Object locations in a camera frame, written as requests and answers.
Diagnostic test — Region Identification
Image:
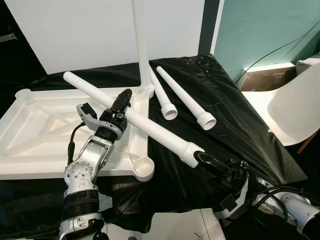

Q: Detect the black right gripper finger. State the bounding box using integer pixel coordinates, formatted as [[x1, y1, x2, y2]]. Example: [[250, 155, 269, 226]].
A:
[[192, 151, 226, 173]]

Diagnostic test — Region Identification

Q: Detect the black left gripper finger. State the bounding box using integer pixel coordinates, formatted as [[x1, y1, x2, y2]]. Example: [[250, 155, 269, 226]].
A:
[[111, 88, 134, 115]]

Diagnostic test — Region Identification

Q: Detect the white plastic table top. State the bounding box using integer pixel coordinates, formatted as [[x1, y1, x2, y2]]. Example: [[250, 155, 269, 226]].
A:
[[0, 84, 156, 182]]

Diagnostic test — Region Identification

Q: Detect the black table cloth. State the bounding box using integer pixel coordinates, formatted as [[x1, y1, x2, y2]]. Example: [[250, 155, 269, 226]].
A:
[[0, 54, 308, 236]]

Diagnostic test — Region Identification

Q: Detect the large white backdrop panel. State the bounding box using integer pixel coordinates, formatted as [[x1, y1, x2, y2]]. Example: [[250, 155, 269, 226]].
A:
[[4, 0, 206, 76]]

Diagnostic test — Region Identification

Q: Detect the white shell chair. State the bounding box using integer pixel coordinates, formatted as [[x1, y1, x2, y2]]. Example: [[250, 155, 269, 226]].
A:
[[240, 62, 320, 153]]

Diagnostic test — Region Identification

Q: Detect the white bag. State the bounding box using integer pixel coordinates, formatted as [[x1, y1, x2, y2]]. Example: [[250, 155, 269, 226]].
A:
[[297, 56, 320, 68]]

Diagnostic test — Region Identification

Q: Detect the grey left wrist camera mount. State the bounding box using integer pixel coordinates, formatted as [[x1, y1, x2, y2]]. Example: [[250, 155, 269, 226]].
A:
[[76, 102, 126, 138]]

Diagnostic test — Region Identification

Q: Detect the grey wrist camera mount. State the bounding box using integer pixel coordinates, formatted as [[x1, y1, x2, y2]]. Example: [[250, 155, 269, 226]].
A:
[[214, 175, 252, 221], [76, 102, 126, 138]]

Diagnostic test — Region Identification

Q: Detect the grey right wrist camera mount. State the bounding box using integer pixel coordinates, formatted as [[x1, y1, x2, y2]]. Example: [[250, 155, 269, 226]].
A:
[[214, 175, 252, 221]]

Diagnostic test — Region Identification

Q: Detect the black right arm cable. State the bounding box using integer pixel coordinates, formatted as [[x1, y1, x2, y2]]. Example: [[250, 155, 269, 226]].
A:
[[250, 186, 320, 228]]

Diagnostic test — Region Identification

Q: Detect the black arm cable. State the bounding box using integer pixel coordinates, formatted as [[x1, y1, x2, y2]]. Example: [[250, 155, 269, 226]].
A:
[[250, 186, 320, 228], [67, 122, 88, 166]]

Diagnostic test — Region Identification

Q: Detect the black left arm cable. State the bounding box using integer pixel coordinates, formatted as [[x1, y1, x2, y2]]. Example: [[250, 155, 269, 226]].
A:
[[67, 122, 88, 166]]

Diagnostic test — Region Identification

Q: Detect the thin black wall cable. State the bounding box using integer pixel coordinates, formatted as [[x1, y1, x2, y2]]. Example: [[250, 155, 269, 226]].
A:
[[234, 21, 320, 86]]

